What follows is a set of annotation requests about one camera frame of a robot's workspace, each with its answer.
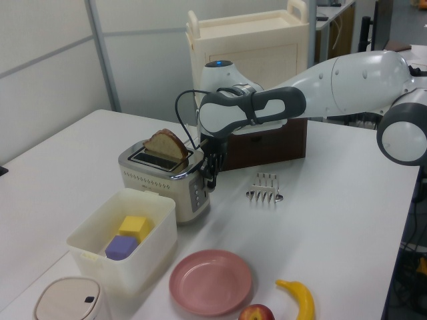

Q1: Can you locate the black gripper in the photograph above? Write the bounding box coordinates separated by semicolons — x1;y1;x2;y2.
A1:
199;135;230;190

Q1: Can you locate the cream and chrome toaster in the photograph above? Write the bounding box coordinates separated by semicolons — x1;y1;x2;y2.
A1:
118;139;211;225

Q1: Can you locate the brown bread slice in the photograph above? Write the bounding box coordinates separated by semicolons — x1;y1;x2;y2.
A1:
142;128;189;160

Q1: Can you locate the metal toast rack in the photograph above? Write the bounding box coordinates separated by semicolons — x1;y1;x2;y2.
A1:
246;172;285;205

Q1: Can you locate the brown wooden drawer base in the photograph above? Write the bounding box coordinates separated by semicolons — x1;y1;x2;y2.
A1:
222;116;308;171

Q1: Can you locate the yellow foam cube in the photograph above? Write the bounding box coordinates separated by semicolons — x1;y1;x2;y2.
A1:
117;215;154;241

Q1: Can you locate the white plastic storage box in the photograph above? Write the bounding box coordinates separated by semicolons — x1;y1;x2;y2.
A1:
66;187;177;296

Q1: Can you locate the pink plate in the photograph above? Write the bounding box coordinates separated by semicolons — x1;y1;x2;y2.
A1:
168;249;253;316

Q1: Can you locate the purple foam cube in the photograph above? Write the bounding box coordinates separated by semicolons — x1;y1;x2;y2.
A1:
104;235;139;261

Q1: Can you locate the red apple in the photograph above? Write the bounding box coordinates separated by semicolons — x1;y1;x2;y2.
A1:
238;303;276;320

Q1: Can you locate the yellow banana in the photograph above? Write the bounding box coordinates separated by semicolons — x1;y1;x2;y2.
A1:
275;279;316;320

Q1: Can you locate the cream bin with lid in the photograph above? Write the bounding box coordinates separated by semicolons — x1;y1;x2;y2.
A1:
32;276;111;320

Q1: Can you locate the wooden background desk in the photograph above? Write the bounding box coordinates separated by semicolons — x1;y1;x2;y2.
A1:
313;0;356;64

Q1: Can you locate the black monitor stand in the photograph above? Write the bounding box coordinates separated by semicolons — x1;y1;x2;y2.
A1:
358;0;381;53

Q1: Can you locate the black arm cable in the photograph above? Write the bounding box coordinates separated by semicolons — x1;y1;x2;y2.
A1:
175;87;244;149

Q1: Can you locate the black arm cable strap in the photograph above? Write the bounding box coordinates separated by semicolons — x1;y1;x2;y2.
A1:
245;91;265;127

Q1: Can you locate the cream cabinet with handles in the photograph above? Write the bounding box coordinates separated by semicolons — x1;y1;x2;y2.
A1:
185;0;310;113

